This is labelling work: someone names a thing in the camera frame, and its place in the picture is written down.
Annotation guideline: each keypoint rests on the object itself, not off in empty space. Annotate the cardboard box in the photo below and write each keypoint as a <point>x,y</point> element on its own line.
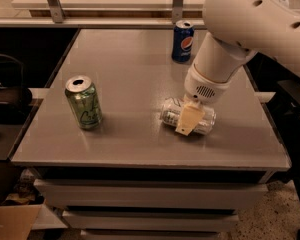
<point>16,221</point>

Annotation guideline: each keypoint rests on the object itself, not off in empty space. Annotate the green La Croix can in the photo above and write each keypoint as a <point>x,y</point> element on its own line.
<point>83,100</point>

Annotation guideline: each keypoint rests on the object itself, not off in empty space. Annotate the black office chair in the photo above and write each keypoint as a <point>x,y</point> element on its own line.
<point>15,97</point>

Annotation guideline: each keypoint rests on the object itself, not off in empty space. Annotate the metal railing frame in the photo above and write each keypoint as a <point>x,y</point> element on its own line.
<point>153,14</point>

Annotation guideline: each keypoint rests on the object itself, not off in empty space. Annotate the silver 7up can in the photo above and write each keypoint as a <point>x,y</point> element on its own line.
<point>171,110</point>

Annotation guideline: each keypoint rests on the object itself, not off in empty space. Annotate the grey drawer cabinet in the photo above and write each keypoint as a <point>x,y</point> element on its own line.
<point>132,177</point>

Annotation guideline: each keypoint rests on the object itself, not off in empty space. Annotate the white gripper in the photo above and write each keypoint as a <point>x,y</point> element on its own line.
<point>203,88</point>

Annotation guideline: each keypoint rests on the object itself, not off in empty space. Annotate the blue Pepsi can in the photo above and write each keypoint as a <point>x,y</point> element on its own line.
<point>182,41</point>

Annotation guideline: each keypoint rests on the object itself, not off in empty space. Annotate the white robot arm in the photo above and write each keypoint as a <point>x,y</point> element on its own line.
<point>236,31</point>

